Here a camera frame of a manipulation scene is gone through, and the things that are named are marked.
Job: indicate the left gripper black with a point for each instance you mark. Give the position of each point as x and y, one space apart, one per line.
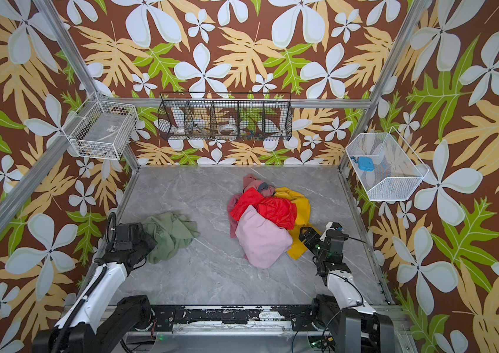
149 240

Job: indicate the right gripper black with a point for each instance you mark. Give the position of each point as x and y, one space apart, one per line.
312 238

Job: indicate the green cloth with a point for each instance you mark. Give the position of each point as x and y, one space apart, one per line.
172 232

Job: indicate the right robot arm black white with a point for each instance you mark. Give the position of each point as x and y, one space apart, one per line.
348 322

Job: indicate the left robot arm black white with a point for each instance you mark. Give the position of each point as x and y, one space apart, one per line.
82 328

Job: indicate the yellow cloth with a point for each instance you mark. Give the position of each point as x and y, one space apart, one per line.
298 249

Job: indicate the red cloth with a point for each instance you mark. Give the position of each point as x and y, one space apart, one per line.
281 212

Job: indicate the pink cloth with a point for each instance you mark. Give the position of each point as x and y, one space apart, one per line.
263 241

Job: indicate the blue toy in basket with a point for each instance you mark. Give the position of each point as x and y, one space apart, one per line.
363 163

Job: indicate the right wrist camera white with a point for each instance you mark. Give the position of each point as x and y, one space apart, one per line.
332 226

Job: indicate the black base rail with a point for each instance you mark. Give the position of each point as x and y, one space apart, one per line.
293 317

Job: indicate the white wire basket right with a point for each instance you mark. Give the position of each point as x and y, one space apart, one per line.
399 170

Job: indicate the white wire basket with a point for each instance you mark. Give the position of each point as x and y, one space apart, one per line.
101 128
399 170

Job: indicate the white wire basket left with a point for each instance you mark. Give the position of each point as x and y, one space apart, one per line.
101 128

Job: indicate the black wire basket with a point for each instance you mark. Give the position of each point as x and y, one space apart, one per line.
205 116

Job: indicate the aluminium frame beam left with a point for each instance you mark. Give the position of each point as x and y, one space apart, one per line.
14 201

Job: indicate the aluminium frame post left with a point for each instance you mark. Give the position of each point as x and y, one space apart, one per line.
69 47

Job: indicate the aluminium frame post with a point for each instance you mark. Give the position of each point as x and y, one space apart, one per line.
69 47
399 48

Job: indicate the aluminium frame post right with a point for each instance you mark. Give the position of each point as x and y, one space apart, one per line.
399 48

